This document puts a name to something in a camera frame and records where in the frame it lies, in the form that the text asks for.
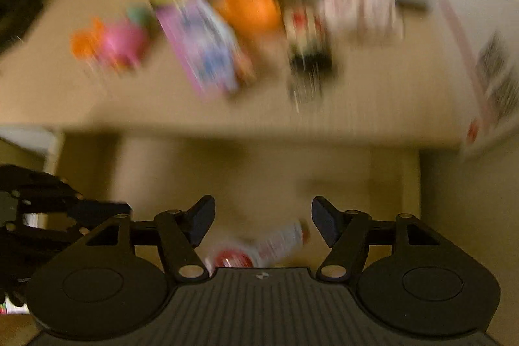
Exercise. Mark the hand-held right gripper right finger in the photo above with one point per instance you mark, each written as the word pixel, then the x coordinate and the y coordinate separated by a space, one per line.
pixel 324 220

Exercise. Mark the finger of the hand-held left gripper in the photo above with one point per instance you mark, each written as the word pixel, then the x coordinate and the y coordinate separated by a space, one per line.
pixel 105 208
pixel 48 234

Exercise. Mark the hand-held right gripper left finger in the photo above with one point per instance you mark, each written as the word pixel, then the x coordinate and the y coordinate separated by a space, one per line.
pixel 202 220

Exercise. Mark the red lid sauce cup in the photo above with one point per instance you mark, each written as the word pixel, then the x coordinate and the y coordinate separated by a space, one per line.
pixel 229 259

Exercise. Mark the white red sachet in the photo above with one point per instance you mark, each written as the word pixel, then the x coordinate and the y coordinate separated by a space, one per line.
pixel 279 242

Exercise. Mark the wooden drawer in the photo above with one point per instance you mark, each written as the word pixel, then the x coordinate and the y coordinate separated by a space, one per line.
pixel 243 175

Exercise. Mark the orange pink small toy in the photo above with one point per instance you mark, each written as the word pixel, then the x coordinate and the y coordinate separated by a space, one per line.
pixel 111 44

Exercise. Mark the pink printed card packet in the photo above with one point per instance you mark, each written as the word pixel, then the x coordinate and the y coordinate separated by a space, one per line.
pixel 200 46

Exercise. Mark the teal round squishy toy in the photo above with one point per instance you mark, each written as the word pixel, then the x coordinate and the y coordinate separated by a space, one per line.
pixel 140 15

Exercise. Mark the clear packet of pink strips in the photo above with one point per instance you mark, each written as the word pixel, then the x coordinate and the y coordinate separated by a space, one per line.
pixel 361 5

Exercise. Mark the orange plastic pumpkin shell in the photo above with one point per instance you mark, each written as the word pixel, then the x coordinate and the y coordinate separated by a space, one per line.
pixel 249 5

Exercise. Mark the white carton with red stripe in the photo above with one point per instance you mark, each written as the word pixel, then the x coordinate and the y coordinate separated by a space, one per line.
pixel 486 58

